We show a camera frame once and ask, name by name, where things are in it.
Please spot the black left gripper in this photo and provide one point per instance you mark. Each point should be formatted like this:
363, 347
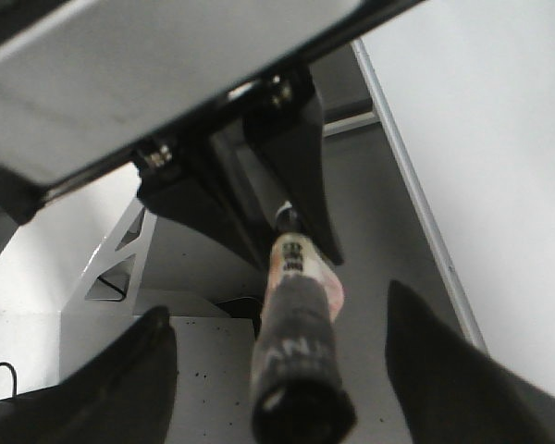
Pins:
82, 81

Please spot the black whiteboard marker pen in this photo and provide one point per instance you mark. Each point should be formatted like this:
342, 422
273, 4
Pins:
297, 394

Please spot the white whiteboard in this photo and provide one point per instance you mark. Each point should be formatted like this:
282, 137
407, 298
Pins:
453, 193

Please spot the white metal stand bracket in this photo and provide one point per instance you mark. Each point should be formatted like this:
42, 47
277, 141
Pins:
108, 297

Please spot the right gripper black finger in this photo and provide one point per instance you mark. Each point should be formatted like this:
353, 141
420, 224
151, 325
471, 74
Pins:
451, 392
125, 394

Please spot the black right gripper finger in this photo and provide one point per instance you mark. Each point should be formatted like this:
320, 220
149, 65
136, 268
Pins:
285, 130

